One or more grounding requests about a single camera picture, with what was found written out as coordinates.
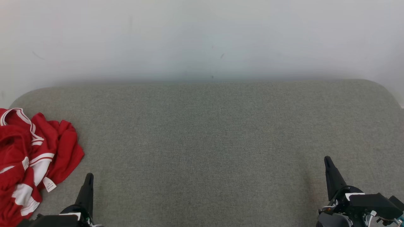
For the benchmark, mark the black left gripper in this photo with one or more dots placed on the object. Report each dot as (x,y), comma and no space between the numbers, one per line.
(86,217)

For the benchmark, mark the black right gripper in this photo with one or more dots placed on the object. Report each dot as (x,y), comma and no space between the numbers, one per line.
(339,205)

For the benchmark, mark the red white striped jersey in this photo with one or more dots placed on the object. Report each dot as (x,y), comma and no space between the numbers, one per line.
(63,148)

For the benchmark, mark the grey fabric sofa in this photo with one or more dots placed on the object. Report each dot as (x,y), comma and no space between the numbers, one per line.
(202,151)

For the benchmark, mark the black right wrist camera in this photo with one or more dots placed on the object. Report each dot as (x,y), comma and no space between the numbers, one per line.
(372,203)

